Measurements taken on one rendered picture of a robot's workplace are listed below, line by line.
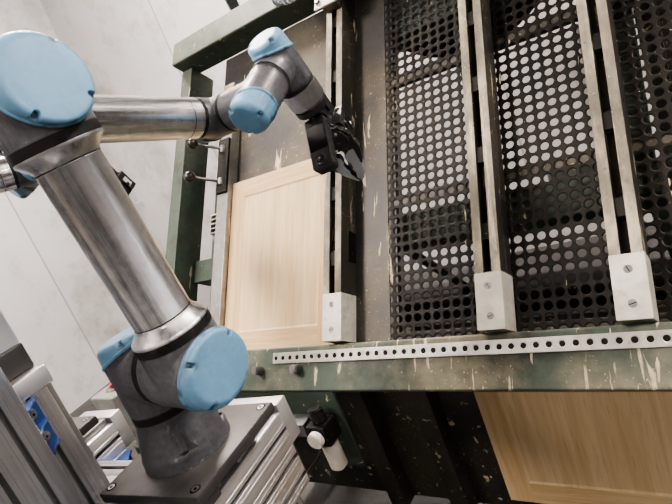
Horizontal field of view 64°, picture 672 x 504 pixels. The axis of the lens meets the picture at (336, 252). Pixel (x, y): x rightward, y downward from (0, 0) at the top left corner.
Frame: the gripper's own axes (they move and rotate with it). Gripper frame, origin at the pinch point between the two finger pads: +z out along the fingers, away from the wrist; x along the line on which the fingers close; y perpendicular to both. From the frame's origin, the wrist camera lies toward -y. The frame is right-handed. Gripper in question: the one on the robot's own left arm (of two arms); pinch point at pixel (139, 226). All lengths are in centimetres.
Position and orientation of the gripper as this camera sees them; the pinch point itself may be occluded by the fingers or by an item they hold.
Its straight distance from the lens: 159.2
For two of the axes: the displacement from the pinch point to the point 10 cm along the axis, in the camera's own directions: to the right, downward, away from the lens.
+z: 5.0, 6.1, 6.2
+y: 1.9, -7.7, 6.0
